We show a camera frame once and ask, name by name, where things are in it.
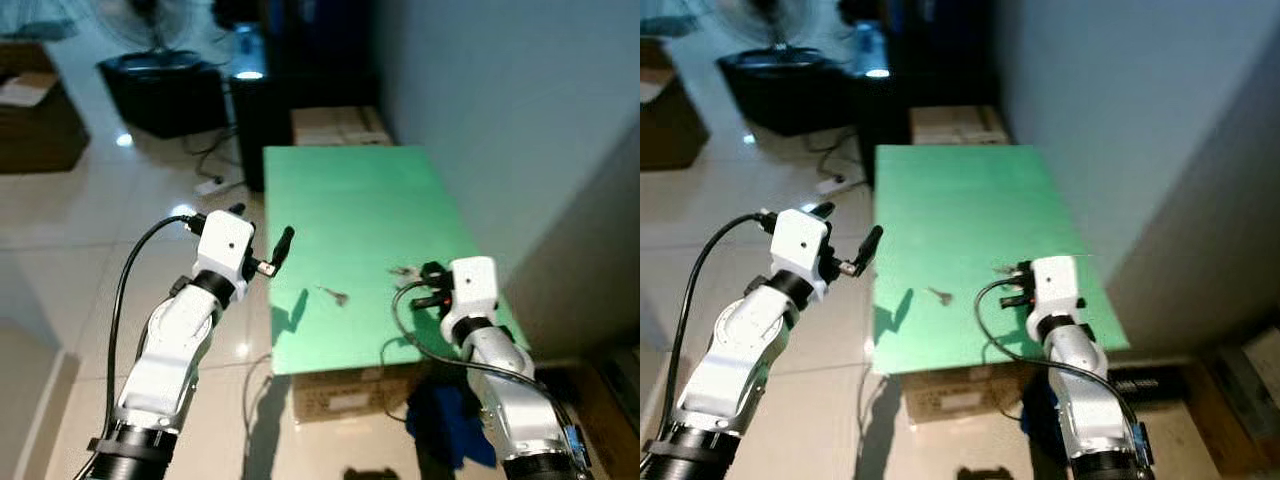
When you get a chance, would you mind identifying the grey black box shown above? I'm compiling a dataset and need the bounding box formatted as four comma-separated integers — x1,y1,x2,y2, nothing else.
1205,325,1280,441

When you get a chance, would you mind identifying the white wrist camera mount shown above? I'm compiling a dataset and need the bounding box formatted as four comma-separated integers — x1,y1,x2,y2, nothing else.
440,256,499,321
772,208,833,283
195,210,257,283
1030,255,1083,321

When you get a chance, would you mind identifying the black labelled box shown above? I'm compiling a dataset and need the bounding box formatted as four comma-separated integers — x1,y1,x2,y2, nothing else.
1105,362,1201,403

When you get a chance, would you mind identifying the dark brown open box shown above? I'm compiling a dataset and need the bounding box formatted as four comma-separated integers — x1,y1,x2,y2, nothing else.
640,38,713,173
0,40,91,176

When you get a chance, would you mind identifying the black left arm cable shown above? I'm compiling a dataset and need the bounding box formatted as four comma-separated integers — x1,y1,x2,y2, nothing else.
75,212,209,480
655,212,776,471

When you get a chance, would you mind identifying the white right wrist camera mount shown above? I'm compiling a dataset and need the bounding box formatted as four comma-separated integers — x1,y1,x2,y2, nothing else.
1030,255,1083,321
440,256,499,321

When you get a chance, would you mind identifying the plain cardboard box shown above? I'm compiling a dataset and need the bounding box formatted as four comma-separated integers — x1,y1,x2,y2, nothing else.
290,105,393,148
910,105,1011,148

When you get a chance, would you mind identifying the black storage bin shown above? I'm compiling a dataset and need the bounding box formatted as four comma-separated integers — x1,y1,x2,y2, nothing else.
97,50,231,139
717,48,856,138

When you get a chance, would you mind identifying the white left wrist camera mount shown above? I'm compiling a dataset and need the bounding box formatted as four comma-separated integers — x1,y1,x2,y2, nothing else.
195,210,257,283
772,208,833,283

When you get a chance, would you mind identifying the blue cloth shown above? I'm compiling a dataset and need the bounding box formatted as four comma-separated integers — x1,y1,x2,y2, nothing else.
405,375,498,471

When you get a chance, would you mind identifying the standing fan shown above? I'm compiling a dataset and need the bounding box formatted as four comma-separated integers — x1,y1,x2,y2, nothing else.
95,0,216,56
715,0,836,51

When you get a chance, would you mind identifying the cardboard box with white label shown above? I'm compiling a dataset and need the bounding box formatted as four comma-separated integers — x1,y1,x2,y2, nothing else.
900,362,1031,423
290,362,431,423

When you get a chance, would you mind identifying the black cabinet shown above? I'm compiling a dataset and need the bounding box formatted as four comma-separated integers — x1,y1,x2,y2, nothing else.
840,0,1001,186
212,0,381,193

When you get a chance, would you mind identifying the green tabletop board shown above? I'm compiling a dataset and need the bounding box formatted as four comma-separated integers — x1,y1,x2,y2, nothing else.
262,145,529,377
872,144,1133,377

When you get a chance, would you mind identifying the clear plastic bottle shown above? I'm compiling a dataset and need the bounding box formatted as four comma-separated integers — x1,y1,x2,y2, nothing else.
855,22,891,81
232,22,266,81

